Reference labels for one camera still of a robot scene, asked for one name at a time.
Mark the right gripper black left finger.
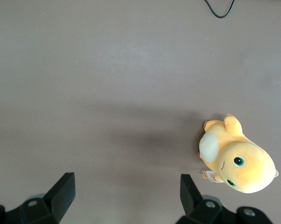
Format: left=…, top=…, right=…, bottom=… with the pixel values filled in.
left=5, top=172, right=76, bottom=224

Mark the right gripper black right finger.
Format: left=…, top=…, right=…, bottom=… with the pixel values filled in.
left=175, top=174, right=238, bottom=224

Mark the orange plush toy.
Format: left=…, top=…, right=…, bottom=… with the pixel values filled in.
left=198, top=112, right=280, bottom=194

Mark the looped thin black cable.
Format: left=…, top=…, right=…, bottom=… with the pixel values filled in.
left=204, top=0, right=235, bottom=18

